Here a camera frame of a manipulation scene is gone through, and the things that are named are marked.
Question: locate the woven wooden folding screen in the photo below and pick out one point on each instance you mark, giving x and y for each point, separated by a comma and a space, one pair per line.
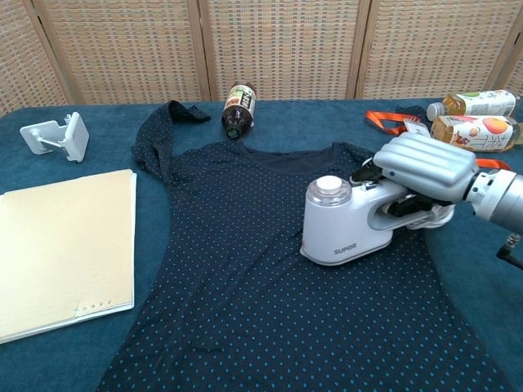
282, 45

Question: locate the cream paper folder stack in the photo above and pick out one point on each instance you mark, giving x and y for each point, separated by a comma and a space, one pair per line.
65, 245

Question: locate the dark brown drink bottle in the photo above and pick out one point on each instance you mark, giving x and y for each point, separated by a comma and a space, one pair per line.
239, 110

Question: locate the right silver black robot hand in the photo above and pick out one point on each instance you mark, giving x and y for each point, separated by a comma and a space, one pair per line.
425, 163

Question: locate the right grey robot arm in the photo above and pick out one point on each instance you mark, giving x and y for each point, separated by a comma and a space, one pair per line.
500, 196

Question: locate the white handheld steamer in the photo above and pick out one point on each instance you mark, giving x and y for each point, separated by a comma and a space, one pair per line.
335, 228

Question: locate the white folding phone stand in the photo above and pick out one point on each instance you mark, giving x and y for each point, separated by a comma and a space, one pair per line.
75, 136

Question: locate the green apple tea bottle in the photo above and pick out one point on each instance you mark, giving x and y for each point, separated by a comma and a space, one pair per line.
478, 104

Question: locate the dark blue polka dot shirt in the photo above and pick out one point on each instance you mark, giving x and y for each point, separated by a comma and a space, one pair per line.
245, 286

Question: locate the blue felt table cover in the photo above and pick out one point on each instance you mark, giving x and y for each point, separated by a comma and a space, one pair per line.
310, 118

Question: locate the peach tea bottle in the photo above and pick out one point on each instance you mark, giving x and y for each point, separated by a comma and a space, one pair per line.
482, 132

